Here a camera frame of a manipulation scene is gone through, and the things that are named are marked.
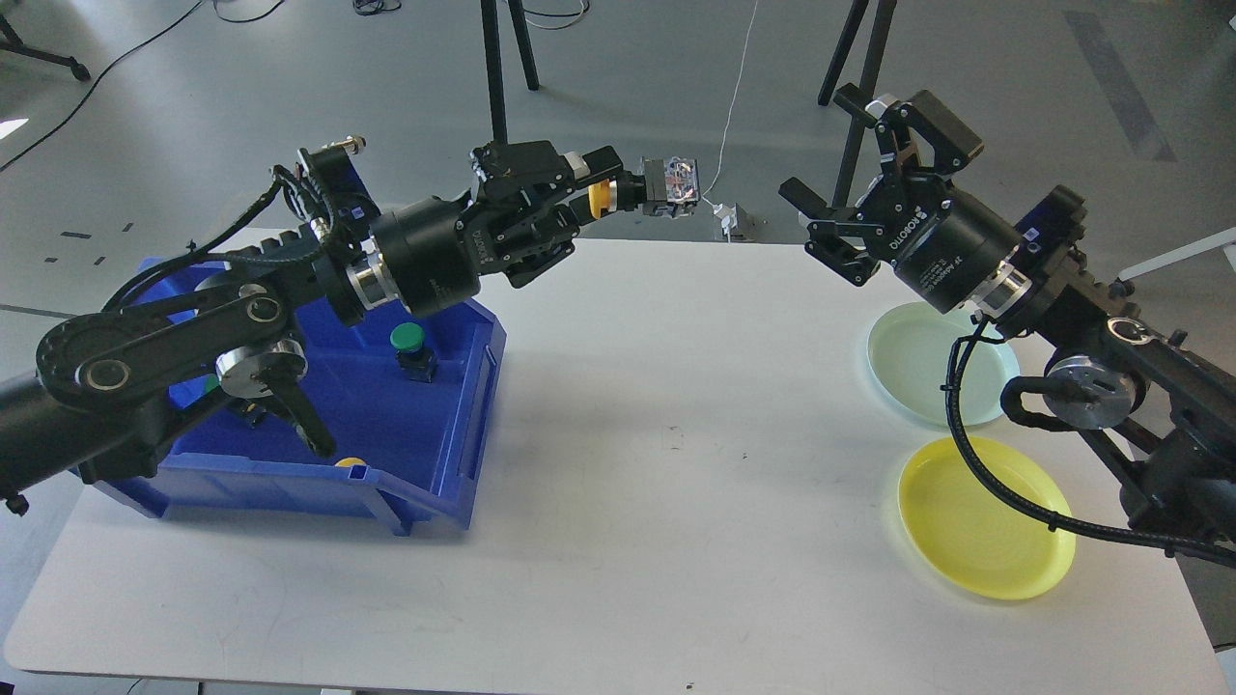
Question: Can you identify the yellow plate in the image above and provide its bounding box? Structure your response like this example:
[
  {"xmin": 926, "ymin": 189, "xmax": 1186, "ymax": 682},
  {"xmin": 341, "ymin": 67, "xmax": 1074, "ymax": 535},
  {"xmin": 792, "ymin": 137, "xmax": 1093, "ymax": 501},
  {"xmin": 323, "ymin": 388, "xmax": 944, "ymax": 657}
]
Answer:
[{"xmin": 896, "ymin": 438, "xmax": 1077, "ymax": 601}]

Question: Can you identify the light green plate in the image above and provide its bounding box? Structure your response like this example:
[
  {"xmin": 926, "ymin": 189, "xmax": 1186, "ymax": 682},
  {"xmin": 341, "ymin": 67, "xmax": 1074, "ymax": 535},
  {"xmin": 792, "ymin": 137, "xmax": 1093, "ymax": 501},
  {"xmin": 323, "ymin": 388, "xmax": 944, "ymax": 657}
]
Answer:
[{"xmin": 866, "ymin": 302, "xmax": 1023, "ymax": 428}]

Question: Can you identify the office chair base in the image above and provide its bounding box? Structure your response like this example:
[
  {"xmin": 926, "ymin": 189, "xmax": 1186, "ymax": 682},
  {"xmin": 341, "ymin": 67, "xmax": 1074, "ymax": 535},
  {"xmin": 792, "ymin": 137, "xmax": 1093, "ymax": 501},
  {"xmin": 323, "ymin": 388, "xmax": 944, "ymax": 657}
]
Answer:
[{"xmin": 1110, "ymin": 226, "xmax": 1235, "ymax": 296}]

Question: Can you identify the black tripod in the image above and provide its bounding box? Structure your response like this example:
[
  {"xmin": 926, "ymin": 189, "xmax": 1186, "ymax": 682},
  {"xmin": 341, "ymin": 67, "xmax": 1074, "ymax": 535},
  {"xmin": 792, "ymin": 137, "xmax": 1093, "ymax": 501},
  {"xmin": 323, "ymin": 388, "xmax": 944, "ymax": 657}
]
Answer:
[
  {"xmin": 480, "ymin": 1, "xmax": 543, "ymax": 145},
  {"xmin": 818, "ymin": 0, "xmax": 899, "ymax": 214}
]

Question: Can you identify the white cable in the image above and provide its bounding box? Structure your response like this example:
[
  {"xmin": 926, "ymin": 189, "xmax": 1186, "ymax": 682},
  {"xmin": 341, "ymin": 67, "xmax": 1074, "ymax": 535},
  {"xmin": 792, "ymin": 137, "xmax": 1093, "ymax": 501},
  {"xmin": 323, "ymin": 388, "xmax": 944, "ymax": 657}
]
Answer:
[{"xmin": 701, "ymin": 0, "xmax": 760, "ymax": 207}]

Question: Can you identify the blue plastic bin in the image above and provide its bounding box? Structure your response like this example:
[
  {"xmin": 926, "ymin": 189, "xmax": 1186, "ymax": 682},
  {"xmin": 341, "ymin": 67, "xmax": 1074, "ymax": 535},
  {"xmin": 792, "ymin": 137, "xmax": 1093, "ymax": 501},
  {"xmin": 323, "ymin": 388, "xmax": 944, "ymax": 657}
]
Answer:
[{"xmin": 98, "ymin": 270, "xmax": 506, "ymax": 535}]

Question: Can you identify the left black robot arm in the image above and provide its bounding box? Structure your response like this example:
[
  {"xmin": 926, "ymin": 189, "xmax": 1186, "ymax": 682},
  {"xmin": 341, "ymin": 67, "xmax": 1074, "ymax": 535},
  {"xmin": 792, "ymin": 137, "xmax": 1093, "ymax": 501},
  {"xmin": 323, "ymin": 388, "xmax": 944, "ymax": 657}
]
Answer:
[{"xmin": 1, "ymin": 135, "xmax": 670, "ymax": 514}]

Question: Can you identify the black floor cable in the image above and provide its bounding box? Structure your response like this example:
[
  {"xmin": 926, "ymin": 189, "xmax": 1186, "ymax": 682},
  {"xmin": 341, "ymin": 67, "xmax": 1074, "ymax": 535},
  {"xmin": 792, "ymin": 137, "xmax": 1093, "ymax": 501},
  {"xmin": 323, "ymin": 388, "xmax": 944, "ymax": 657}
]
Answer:
[{"xmin": 0, "ymin": 0, "xmax": 290, "ymax": 176}]

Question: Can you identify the yellow push button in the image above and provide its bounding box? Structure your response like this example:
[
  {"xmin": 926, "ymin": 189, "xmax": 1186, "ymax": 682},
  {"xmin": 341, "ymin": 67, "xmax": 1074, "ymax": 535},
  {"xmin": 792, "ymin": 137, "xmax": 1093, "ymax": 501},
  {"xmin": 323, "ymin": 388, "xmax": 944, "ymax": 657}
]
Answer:
[{"xmin": 632, "ymin": 155, "xmax": 701, "ymax": 219}]

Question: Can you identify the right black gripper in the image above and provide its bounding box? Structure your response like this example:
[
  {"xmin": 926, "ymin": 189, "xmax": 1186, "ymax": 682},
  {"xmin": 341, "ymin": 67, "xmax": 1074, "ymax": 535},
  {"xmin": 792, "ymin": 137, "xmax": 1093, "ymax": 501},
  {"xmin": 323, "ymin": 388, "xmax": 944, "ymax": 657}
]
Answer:
[{"xmin": 777, "ymin": 83, "xmax": 1020, "ymax": 312}]

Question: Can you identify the green push button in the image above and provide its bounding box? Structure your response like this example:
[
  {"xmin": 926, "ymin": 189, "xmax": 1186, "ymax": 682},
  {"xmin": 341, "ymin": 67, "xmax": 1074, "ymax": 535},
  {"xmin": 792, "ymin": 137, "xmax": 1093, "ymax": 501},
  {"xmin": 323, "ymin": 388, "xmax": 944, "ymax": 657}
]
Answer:
[
  {"xmin": 388, "ymin": 322, "xmax": 438, "ymax": 383},
  {"xmin": 203, "ymin": 375, "xmax": 269, "ymax": 430}
]

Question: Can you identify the white power adapter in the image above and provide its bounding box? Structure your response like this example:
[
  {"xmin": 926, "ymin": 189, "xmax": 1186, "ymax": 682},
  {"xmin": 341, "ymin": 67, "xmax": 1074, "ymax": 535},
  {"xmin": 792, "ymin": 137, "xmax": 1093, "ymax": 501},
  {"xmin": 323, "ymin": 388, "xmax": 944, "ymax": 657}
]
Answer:
[{"xmin": 712, "ymin": 204, "xmax": 761, "ymax": 242}]

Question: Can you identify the black stand foot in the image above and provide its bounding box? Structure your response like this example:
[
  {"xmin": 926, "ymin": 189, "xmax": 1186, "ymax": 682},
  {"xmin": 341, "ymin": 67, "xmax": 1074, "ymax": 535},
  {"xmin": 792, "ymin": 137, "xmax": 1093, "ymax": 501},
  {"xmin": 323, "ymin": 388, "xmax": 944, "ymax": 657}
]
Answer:
[{"xmin": 1, "ymin": 14, "xmax": 93, "ymax": 83}]

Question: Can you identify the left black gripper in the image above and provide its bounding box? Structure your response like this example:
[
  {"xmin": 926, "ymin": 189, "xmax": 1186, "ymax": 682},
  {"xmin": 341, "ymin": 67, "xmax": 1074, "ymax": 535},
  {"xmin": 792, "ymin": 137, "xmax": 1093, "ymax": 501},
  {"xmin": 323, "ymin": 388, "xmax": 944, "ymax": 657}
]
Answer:
[{"xmin": 370, "ymin": 141, "xmax": 646, "ymax": 318}]

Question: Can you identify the black tripod right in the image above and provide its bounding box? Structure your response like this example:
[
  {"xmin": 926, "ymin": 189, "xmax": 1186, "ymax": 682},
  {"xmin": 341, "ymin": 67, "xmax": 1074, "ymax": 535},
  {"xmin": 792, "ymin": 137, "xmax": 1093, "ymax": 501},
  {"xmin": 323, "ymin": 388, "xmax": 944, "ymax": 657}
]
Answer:
[{"xmin": 818, "ymin": 0, "xmax": 899, "ymax": 214}]

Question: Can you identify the black tripod left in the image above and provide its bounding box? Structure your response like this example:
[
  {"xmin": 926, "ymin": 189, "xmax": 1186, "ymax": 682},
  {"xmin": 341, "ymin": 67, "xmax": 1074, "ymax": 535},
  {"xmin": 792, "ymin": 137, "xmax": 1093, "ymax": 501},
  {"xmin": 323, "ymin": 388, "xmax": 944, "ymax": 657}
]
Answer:
[{"xmin": 480, "ymin": 1, "xmax": 543, "ymax": 145}]

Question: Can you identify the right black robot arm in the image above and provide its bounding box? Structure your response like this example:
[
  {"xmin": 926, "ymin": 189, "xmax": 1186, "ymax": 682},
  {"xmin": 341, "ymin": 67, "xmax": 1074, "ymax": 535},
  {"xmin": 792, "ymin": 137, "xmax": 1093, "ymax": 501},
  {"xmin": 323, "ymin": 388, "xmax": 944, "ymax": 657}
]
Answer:
[{"xmin": 777, "ymin": 84, "xmax": 1235, "ymax": 566}]

